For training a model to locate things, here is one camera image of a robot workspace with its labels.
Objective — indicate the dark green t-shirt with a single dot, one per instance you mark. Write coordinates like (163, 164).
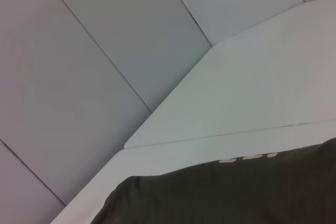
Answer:
(236, 192)

